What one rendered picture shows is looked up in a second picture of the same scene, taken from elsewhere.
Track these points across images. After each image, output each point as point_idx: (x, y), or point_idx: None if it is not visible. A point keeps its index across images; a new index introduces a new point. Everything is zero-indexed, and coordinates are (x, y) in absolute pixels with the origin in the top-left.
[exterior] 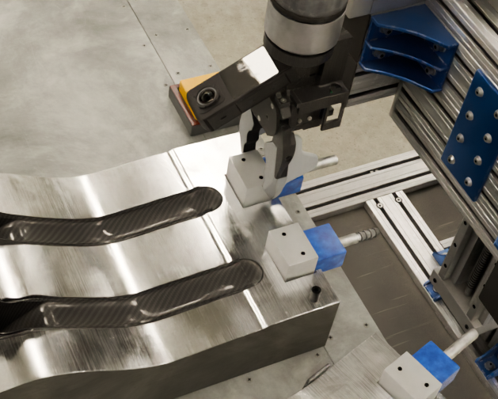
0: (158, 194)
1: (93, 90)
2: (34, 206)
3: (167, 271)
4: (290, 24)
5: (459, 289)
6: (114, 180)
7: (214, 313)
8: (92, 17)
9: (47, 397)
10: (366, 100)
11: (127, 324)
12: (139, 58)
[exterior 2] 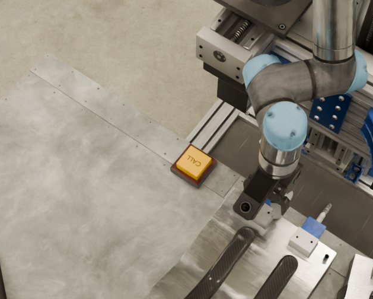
0: (223, 245)
1: (132, 190)
2: (180, 291)
3: (255, 284)
4: (281, 168)
5: (324, 150)
6: (198, 250)
7: (289, 292)
8: (98, 144)
9: None
10: None
11: None
12: (140, 155)
